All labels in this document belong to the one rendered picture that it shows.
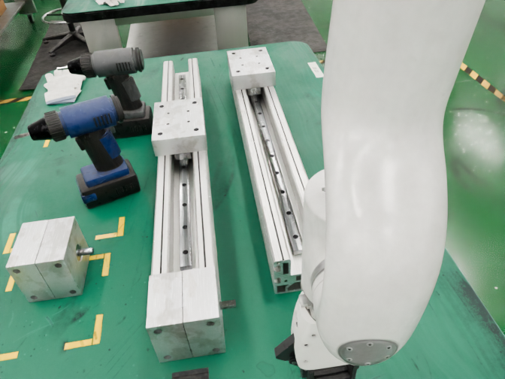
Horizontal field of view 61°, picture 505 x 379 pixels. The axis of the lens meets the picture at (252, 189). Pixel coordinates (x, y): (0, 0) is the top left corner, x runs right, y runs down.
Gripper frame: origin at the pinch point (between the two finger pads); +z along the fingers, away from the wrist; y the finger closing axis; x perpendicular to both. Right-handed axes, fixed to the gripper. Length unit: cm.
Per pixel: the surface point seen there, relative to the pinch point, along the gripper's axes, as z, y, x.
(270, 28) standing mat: 80, 49, 343
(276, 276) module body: -0.9, -4.4, 15.3
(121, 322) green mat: 3.9, -30.2, 14.4
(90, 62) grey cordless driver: -17, -37, 71
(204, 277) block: -5.6, -15.5, 13.4
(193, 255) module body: -0.6, -17.6, 22.5
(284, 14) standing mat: 80, 68, 373
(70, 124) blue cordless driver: -16, -37, 45
